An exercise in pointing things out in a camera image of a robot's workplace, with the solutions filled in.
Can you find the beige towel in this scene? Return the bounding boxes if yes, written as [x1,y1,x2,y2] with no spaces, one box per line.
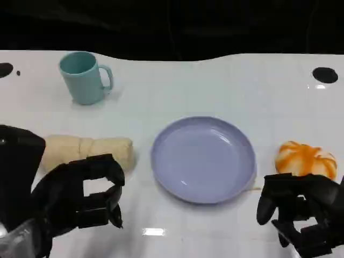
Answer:
[39,135,135,173]

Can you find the lilac plate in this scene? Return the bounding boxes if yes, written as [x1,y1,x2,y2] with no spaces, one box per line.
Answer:
[150,116,257,205]

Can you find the pale green mug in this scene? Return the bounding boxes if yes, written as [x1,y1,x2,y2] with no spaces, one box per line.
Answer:
[59,51,113,105]

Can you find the black backdrop curtain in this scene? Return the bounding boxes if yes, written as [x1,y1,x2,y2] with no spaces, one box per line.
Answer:
[0,0,344,61]

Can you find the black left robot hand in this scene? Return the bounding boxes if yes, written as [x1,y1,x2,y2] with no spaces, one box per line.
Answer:
[31,153,126,253]

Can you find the orange and white bread roll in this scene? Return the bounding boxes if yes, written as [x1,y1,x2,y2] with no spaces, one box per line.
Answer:
[274,140,338,181]

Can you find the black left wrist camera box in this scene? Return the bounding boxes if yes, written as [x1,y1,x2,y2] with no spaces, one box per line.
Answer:
[0,125,46,232]

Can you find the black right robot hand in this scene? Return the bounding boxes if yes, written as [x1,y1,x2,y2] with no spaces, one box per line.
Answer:
[256,173,344,258]

